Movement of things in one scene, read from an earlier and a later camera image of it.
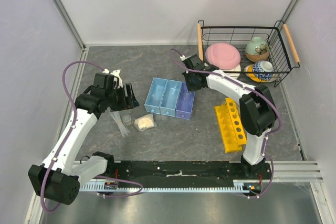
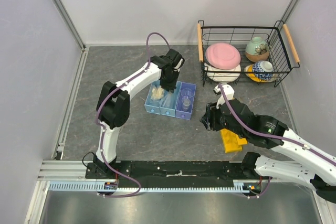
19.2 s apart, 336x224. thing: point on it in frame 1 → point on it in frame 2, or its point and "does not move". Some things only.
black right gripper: x=190 y=87 → x=209 y=119
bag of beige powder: x=144 y=122 → x=157 y=93
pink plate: x=223 y=55 does not move
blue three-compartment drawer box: x=170 y=98 does not move
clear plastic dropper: x=116 y=117 → x=168 y=99
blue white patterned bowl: x=263 y=66 does not move
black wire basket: x=255 y=54 does not move
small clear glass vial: x=127 y=120 → x=186 y=102
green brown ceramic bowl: x=257 y=50 does not move
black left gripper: x=128 y=102 → x=171 y=87
